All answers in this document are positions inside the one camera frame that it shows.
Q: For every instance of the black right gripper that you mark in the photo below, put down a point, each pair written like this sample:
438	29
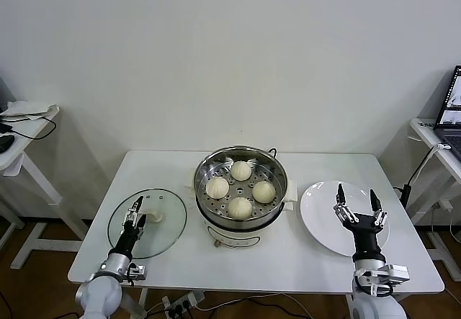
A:
365	230

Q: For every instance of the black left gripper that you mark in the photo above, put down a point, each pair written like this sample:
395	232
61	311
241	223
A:
127	241

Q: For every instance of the round glass lid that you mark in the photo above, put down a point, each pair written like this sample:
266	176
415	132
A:
173	222

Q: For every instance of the white steamed baozi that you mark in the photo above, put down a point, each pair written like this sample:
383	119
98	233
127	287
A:
264	192
240	170
217	188
240	208

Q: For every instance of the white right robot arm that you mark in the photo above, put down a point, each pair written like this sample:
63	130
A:
378	308

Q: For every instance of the stainless steel steamer basket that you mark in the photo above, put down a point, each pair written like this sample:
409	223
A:
279	184

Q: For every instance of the white round plate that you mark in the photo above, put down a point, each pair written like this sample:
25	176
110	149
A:
324	240

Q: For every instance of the white table leg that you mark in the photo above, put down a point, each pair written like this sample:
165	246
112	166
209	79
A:
348	302
143	297

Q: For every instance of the white power adapter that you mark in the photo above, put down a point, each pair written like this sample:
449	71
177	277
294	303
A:
444	205

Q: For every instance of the white power strip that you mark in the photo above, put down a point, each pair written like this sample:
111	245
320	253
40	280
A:
187	299

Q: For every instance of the white electric cooker base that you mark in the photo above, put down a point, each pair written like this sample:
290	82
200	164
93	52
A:
234	238

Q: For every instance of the white printed box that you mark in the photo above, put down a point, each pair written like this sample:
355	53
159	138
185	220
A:
424	122

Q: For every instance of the white side table with cloth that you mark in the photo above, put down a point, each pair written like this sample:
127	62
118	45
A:
21	160

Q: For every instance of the open black laptop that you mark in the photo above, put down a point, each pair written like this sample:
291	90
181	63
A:
450	99

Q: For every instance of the black computer mouse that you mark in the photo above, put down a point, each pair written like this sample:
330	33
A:
5	142

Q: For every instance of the crumpled white cloth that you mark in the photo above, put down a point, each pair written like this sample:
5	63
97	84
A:
25	108

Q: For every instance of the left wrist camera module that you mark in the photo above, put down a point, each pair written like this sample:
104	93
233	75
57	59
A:
138	273

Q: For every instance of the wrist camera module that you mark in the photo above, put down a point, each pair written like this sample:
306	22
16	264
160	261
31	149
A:
394	273
138	273

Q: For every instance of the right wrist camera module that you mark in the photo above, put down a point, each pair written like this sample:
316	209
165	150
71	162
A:
394	273

